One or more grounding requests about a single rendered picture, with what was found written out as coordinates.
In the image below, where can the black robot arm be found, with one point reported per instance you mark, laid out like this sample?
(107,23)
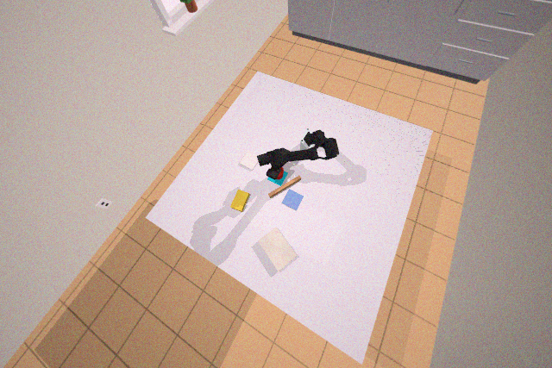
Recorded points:
(278,157)

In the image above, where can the brown wooden beam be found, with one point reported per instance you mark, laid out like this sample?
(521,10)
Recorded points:
(284,186)

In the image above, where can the beige rectangular block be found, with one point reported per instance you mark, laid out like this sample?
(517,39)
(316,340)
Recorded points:
(277,248)

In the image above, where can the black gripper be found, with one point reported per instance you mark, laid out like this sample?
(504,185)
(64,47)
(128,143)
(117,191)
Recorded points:
(273,172)

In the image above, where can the yellow box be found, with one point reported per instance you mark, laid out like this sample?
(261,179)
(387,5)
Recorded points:
(240,200)

